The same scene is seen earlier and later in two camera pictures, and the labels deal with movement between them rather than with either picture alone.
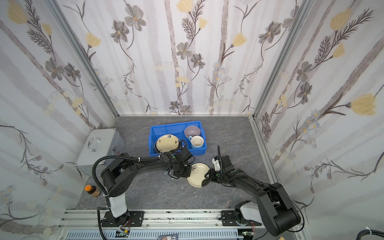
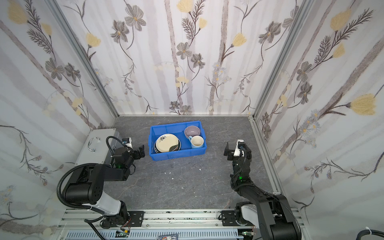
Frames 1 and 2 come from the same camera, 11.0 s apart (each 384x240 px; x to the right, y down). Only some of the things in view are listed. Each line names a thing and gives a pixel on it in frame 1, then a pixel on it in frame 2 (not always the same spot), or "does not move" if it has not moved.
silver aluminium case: (99, 143) does not move
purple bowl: (192, 131) does not move
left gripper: (182, 169) to (137, 152)
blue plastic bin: (176, 128) does not move
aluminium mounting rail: (87, 224) does not move
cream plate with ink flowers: (197, 178) to (167, 142)
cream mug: (197, 141) does not move
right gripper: (212, 174) to (233, 152)
